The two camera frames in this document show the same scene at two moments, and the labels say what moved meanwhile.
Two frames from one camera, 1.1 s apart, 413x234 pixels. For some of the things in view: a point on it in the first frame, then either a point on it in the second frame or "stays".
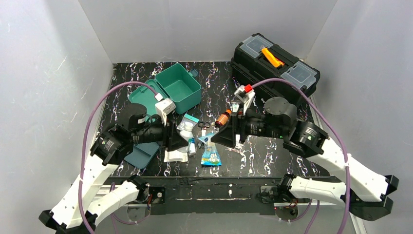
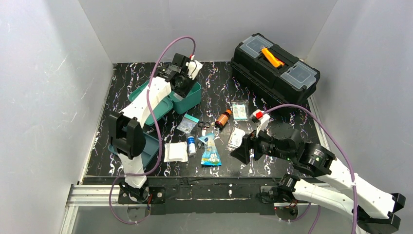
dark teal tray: x=142 y=153 stays
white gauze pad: x=175 y=155 stays
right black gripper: x=239 y=128 to x=246 y=147
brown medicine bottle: x=223 y=119 stays
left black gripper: x=166 y=134 to x=169 y=72
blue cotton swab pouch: x=211 y=156 stays
